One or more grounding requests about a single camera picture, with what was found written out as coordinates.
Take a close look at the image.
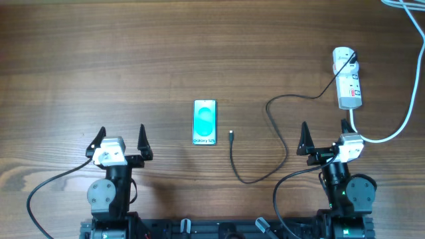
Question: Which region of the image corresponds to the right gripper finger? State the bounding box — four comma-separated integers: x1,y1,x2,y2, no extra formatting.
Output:
341,119,355,133
296,121,315,155

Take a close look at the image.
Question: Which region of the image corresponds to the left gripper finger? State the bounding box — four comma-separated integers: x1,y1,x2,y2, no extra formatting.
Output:
86,127,106,158
137,124,153,161

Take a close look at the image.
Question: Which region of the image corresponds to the Galaxy S25 smartphone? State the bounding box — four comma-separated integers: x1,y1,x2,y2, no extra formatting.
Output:
192,100,217,145

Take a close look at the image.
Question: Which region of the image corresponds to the black USB charging cable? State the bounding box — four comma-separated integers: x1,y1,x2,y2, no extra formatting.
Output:
228,50,359,185

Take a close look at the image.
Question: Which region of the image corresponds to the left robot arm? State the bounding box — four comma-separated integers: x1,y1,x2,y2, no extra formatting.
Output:
80,125,153,239

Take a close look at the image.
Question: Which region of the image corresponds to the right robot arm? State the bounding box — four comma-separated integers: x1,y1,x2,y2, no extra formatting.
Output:
297,119,377,239

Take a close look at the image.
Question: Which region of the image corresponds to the white power strip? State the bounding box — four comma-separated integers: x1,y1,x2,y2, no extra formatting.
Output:
333,46,362,110

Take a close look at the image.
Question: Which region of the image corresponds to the white power strip cord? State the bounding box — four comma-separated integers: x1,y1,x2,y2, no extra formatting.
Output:
349,0,425,144

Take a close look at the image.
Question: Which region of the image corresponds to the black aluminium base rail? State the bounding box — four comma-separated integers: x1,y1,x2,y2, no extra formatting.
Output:
79,217,376,239

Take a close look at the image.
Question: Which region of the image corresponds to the white cable at corner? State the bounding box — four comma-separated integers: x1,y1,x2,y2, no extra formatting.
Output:
380,0,425,12

